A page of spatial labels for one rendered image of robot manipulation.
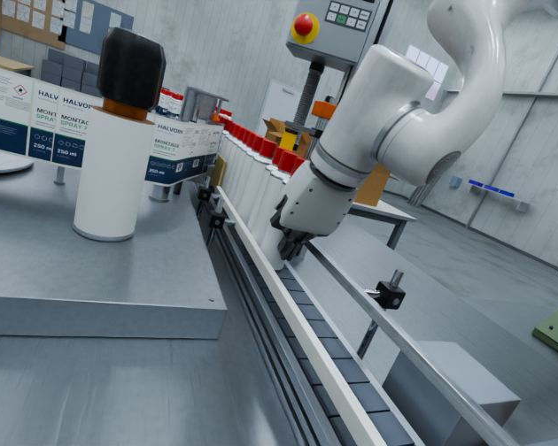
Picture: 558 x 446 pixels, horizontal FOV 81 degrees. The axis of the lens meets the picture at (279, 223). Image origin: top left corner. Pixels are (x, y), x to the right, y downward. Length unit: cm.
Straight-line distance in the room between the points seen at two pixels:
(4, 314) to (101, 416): 15
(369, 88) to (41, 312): 44
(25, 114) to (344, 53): 62
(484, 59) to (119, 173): 47
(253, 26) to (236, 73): 121
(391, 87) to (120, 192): 39
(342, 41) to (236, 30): 891
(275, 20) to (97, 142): 956
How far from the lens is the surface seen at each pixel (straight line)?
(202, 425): 39
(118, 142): 52
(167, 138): 76
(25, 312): 45
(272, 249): 57
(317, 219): 49
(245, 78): 964
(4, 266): 49
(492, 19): 45
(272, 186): 59
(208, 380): 43
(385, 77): 40
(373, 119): 40
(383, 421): 41
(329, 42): 78
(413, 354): 38
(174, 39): 939
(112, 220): 55
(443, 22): 47
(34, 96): 77
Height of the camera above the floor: 113
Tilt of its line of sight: 16 degrees down
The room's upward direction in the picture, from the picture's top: 19 degrees clockwise
